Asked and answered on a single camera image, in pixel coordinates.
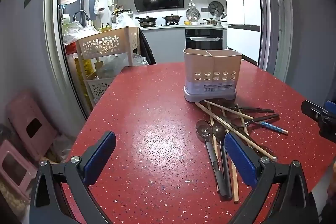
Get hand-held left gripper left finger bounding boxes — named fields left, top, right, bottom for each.
left=29, top=131, right=116, bottom=224

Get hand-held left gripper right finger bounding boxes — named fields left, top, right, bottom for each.
left=224, top=132, right=311, bottom=224

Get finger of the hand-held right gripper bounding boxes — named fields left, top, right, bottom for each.
left=325, top=101, right=336, bottom=119
left=301, top=100, right=327, bottom=123

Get steel spoon with grey handle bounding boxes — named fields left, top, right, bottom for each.
left=212, top=123, right=233, bottom=200
left=196, top=120, right=227, bottom=197

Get wooden chopstick with blue end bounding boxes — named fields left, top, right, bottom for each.
left=204, top=100, right=288, bottom=134

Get beige plastic utensil holder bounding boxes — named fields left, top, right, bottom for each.
left=183, top=48, right=242, bottom=103

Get clear plastic bag on floor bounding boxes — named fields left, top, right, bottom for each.
left=50, top=135, right=74, bottom=162

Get yellow oil bottle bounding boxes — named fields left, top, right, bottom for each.
left=75, top=57, right=93, bottom=98

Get pink plastic stool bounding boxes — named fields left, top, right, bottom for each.
left=0, top=140, right=37, bottom=201
left=7, top=91, right=57, bottom=161

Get clear plastic bag in cart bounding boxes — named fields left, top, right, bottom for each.
left=97, top=53, right=149, bottom=78

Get beige plastic storage cart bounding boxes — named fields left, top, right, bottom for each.
left=76, top=27, right=139, bottom=106

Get black hanging jacket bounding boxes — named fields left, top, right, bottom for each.
left=139, top=28, right=156, bottom=65

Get clear crumpled plastic bag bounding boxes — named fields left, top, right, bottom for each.
left=62, top=21, right=97, bottom=45

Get grey kitchen base cabinets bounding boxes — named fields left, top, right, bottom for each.
left=140, top=25, right=229, bottom=64

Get small steel saucepan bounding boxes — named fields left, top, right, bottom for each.
left=203, top=18, right=227, bottom=26

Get dark round multi-well pan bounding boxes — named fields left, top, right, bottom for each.
left=209, top=1, right=225, bottom=16

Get black wok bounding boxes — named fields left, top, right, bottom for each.
left=135, top=17, right=158, bottom=28

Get white spice rack with bottles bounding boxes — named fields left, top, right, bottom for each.
left=112, top=5, right=132, bottom=22

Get black kitchen faucet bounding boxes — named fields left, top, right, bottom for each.
left=73, top=10, right=90, bottom=24

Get hanging white plastic bag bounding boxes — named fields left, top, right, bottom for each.
left=94, top=0, right=105, bottom=14

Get round metal steamer rack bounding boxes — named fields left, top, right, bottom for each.
left=186, top=8, right=200, bottom=22

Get lidded cooking pot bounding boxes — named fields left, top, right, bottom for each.
left=162, top=14, right=183, bottom=25

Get grey sliding door frame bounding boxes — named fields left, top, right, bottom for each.
left=43, top=0, right=293, bottom=122

